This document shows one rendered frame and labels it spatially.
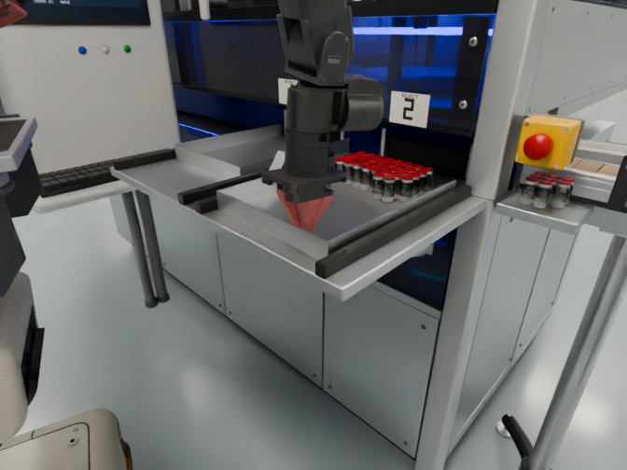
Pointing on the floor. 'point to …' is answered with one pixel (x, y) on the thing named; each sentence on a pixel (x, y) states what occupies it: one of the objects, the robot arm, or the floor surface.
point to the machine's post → (502, 123)
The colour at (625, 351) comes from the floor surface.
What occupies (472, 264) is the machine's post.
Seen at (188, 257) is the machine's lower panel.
